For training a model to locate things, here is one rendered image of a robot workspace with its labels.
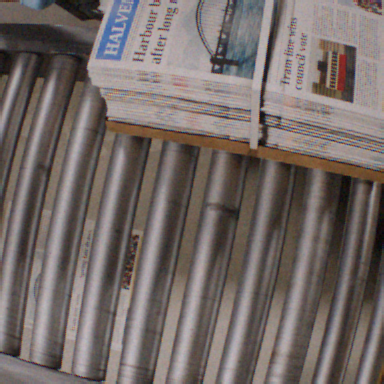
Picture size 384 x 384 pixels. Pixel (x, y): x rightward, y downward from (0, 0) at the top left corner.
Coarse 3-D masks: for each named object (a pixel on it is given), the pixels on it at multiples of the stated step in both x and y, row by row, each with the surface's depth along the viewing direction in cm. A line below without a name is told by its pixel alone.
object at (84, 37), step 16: (0, 32) 119; (16, 32) 119; (32, 32) 118; (48, 32) 118; (64, 32) 118; (80, 32) 118; (96, 32) 117; (0, 48) 118; (16, 48) 118; (32, 48) 117; (48, 48) 117; (64, 48) 117; (80, 48) 117; (48, 64) 122; (80, 80) 128
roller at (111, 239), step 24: (120, 144) 113; (144, 144) 113; (120, 168) 112; (144, 168) 114; (120, 192) 111; (120, 216) 110; (96, 240) 110; (120, 240) 110; (96, 264) 109; (120, 264) 110; (96, 288) 108; (120, 288) 110; (96, 312) 107; (96, 336) 106; (72, 360) 107; (96, 360) 106
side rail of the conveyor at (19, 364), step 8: (0, 352) 106; (0, 360) 106; (8, 360) 106; (16, 360) 106; (24, 360) 106; (0, 368) 105; (8, 368) 105; (16, 368) 105; (24, 368) 105; (32, 368) 105; (40, 368) 105; (48, 368) 105; (0, 376) 105; (8, 376) 105; (16, 376) 105; (24, 376) 105; (32, 376) 105; (40, 376) 105; (48, 376) 105; (56, 376) 105; (64, 376) 105; (72, 376) 105
